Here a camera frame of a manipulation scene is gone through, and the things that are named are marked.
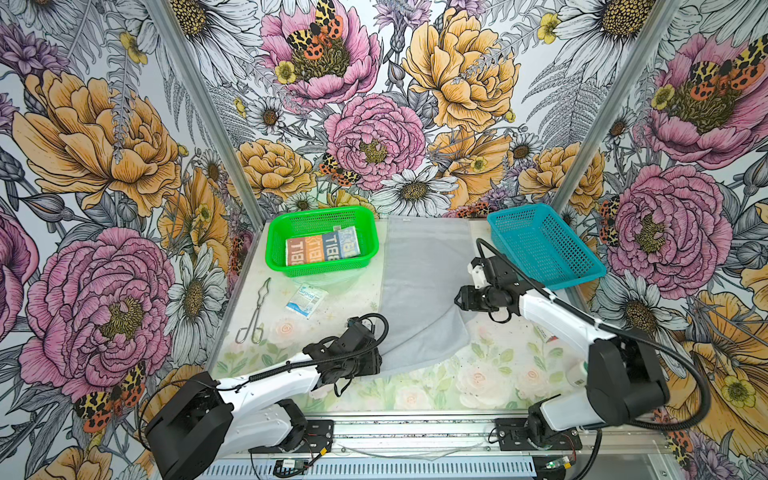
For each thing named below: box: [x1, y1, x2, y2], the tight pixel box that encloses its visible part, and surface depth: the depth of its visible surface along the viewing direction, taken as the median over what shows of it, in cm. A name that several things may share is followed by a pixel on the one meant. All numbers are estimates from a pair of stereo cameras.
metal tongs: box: [235, 277, 271, 345], surface depth 94 cm
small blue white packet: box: [286, 283, 329, 319], surface depth 101 cm
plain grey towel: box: [381, 216, 476, 376], surface depth 100 cm
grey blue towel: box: [285, 226, 361, 267], surface depth 111 cm
